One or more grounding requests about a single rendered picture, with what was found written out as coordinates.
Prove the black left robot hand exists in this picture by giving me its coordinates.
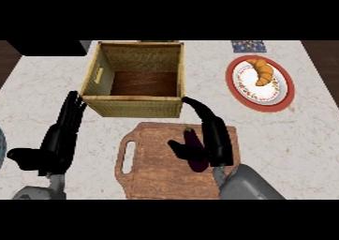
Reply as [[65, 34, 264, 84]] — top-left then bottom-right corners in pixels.
[[6, 90, 88, 177]]

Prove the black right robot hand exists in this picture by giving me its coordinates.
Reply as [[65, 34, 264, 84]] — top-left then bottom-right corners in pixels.
[[166, 96, 236, 168]]

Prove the dark purple eggplant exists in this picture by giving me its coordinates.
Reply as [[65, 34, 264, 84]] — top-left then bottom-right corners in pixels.
[[183, 125, 212, 173]]

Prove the brown wooden cutting board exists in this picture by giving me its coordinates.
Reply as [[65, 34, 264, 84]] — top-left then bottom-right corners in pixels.
[[113, 121, 242, 201]]

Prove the square wicker basket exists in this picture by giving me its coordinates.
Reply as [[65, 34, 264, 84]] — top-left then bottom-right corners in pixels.
[[79, 40, 187, 119]]

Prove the red rimmed white plate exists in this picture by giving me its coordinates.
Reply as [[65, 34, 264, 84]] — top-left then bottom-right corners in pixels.
[[224, 54, 296, 113]]

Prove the golden croissant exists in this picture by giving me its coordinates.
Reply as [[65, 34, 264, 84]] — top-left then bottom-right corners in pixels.
[[244, 58, 275, 87]]

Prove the black appliance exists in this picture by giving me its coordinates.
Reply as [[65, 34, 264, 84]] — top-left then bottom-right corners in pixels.
[[6, 40, 93, 57]]

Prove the blue patterned square cloth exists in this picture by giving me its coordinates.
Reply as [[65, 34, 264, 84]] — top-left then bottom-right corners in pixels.
[[230, 40, 268, 53]]

